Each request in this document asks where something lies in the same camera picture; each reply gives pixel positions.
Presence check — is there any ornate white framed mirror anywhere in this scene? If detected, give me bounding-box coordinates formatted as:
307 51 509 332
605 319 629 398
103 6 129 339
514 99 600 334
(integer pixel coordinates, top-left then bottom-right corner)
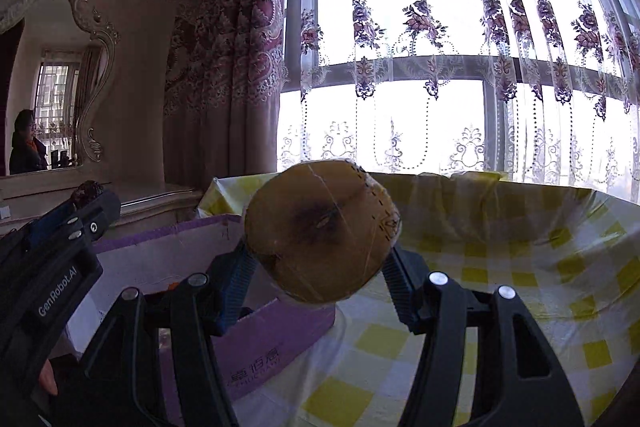
1 0 119 176

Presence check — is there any floral pink drape curtain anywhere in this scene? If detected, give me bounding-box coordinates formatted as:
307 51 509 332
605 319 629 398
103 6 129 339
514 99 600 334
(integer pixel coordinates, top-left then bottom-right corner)
163 0 288 190

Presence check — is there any white box purple rim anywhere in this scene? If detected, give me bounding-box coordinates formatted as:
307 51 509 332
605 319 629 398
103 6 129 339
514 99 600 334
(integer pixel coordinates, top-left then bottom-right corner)
66 216 335 426

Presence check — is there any yellow fruit half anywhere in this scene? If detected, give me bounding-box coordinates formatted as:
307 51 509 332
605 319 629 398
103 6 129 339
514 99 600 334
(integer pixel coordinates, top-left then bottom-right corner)
242 159 401 306

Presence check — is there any sheer floral lace curtain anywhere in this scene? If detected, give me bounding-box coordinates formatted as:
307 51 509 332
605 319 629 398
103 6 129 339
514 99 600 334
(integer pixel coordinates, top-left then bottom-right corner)
276 0 640 203

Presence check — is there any dark dried fruit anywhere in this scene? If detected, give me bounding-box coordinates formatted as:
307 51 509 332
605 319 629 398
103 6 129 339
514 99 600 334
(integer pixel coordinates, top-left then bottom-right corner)
70 180 104 210

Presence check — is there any cream white dresser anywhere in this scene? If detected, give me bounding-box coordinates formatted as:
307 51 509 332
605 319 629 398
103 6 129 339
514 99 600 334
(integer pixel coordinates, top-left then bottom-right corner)
1 182 203 239

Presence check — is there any operator hand fingertip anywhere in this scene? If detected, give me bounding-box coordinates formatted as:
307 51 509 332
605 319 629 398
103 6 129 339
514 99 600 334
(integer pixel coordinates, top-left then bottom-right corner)
38 360 58 395

